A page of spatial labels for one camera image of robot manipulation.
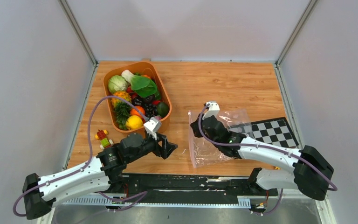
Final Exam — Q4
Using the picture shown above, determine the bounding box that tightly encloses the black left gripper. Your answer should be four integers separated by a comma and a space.
127, 131, 179, 163

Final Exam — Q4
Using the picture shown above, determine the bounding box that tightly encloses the clear zip top bag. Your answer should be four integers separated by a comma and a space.
189, 108, 254, 168

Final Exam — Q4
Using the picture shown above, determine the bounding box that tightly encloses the green bok choy toy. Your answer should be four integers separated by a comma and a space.
121, 70, 158, 98

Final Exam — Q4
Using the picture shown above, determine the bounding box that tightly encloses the pale green cabbage toy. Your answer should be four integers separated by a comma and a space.
108, 75, 128, 94

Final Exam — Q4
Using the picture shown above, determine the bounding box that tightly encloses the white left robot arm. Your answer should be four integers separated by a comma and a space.
22, 133, 178, 220

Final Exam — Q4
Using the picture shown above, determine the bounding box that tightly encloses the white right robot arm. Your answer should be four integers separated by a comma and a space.
190, 116, 337, 201

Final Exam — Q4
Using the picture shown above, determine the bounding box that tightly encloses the green avocado toy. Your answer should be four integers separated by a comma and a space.
156, 101, 170, 118

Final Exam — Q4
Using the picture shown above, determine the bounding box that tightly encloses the black grape bunch toy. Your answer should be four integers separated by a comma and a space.
142, 104, 158, 118

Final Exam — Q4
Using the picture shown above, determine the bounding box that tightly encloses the yellow lemon toy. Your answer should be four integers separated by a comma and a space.
125, 115, 143, 130

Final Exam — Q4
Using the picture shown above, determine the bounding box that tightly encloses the red chili toy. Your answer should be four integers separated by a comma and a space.
152, 100, 161, 105

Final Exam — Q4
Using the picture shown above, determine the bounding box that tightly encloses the orange fruit toy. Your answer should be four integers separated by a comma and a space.
130, 106, 145, 119

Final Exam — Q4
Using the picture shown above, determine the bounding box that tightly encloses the toy pineapple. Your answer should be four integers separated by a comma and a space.
111, 91, 132, 130

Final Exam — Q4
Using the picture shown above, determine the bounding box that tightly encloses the black white checkerboard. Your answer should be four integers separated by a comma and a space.
229, 117, 299, 148

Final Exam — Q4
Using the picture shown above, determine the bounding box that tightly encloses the colourful toy block stack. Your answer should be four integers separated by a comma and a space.
94, 129, 114, 150

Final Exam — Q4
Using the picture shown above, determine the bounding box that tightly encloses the orange plastic basket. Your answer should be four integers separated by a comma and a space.
103, 61, 172, 135

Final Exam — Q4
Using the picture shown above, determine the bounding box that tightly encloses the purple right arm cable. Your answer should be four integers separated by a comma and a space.
198, 105, 338, 216

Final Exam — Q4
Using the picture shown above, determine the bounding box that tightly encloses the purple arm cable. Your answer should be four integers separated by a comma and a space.
13, 95, 150, 217
198, 105, 338, 216

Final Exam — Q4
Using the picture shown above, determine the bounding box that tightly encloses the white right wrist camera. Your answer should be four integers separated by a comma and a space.
202, 101, 220, 120

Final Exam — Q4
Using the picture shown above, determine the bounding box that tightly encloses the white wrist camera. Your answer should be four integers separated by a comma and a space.
143, 117, 162, 140
202, 101, 220, 120

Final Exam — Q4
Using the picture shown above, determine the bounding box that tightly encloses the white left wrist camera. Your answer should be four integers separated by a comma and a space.
143, 117, 162, 140

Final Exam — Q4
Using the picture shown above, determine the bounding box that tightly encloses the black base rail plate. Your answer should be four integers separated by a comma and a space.
108, 173, 278, 204

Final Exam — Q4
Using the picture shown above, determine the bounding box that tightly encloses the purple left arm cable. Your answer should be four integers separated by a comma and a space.
13, 95, 150, 217

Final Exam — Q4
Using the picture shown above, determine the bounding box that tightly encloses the white slotted cable duct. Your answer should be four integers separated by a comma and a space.
63, 196, 251, 209

